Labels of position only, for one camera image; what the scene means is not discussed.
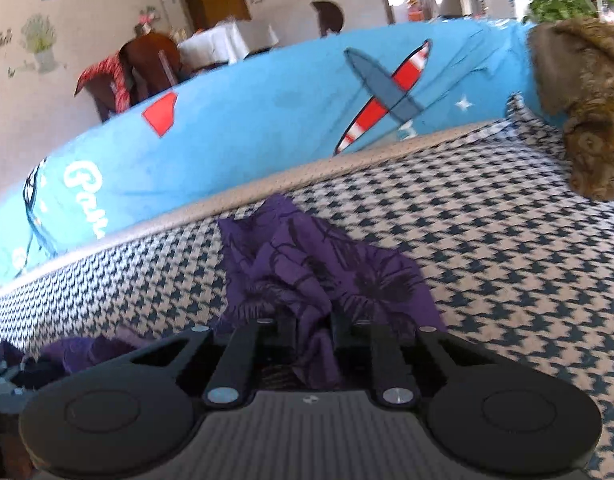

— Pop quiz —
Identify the purple floral garment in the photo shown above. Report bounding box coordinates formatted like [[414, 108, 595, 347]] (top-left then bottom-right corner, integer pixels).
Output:
[[0, 195, 444, 390]]

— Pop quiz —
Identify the houndstooth sofa seat cover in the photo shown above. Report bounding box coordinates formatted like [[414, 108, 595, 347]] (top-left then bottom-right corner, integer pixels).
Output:
[[0, 99, 614, 479]]

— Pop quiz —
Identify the blue printed sofa back cover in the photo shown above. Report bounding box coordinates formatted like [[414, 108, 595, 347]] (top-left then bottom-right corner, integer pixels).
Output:
[[0, 18, 538, 287]]

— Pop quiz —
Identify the dark wooden chair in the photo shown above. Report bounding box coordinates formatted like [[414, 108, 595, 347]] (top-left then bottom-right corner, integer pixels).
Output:
[[310, 0, 345, 38], [94, 32, 187, 122]]

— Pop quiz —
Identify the red patterned cloth on chair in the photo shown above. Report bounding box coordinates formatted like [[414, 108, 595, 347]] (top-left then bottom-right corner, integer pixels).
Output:
[[74, 52, 132, 114]]

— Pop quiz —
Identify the white clothed dining table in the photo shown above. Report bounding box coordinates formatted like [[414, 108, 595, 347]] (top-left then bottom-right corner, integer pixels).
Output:
[[178, 20, 279, 68]]

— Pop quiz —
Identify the brown fur blanket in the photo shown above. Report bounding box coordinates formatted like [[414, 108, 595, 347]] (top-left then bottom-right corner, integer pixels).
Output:
[[528, 18, 614, 202]]

